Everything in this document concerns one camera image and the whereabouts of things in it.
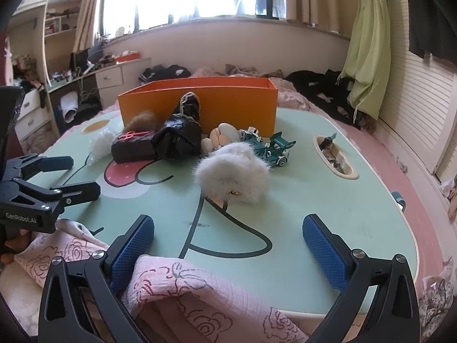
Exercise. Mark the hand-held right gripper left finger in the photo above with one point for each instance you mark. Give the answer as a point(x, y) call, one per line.
point(132, 253)

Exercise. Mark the black striped clothes pile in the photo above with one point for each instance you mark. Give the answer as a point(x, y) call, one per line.
point(164, 72)

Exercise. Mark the white fluffy ball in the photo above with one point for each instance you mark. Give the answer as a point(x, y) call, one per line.
point(232, 175)

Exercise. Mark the light green hanging garment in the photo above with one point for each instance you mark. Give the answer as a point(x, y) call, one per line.
point(367, 50)

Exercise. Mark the green circuit board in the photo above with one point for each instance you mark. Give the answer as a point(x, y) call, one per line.
point(276, 150)

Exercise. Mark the bright window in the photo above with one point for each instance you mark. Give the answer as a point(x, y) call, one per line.
point(160, 0)

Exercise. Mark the white wall bookshelf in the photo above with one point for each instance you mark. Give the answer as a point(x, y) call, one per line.
point(60, 25)

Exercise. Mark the beige curtain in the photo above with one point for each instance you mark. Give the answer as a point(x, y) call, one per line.
point(321, 0)
point(89, 10)

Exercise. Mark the orange box lid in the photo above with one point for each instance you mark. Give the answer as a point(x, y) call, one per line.
point(128, 57)

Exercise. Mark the black patterned clothes pile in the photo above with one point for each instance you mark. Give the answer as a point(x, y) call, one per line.
point(314, 85)

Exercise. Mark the black lace doll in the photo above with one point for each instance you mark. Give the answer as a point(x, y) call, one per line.
point(178, 139)

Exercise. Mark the pink floral blanket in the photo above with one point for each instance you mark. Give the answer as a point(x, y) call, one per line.
point(285, 93)

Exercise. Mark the white louvered door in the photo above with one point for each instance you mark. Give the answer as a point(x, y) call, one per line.
point(414, 114)

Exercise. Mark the brown fluffy ball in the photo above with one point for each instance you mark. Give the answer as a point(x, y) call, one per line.
point(142, 120)

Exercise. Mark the white teal toy car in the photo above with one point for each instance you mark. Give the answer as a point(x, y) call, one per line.
point(250, 134)

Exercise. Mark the dark patterned hair clip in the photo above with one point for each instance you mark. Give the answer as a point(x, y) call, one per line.
point(332, 155)

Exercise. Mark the pink rose print cloth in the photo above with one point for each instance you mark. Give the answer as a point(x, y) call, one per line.
point(214, 307)

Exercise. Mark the person's left hand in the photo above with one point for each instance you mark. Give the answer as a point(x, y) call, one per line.
point(16, 244)

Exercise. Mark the dark hanging garment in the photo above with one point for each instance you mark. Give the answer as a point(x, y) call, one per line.
point(432, 18)

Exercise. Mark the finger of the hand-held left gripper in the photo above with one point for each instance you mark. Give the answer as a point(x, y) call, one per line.
point(53, 163)
point(78, 191)

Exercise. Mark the white drawer cabinet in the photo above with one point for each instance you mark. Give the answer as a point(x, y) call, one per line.
point(110, 78)
point(32, 114)

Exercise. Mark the beige doll toy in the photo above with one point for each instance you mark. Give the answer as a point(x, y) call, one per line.
point(223, 134)

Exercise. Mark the brown block with red symbol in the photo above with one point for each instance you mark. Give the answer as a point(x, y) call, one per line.
point(132, 150)

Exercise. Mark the mint green cartoon desktop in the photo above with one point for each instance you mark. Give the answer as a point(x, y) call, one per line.
point(303, 193)

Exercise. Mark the orange cardboard box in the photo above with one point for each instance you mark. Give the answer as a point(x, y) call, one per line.
point(232, 107)

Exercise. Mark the blue plastic clip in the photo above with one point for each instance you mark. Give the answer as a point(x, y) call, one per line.
point(399, 200)

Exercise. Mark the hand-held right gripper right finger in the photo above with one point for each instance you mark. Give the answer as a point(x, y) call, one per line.
point(325, 253)

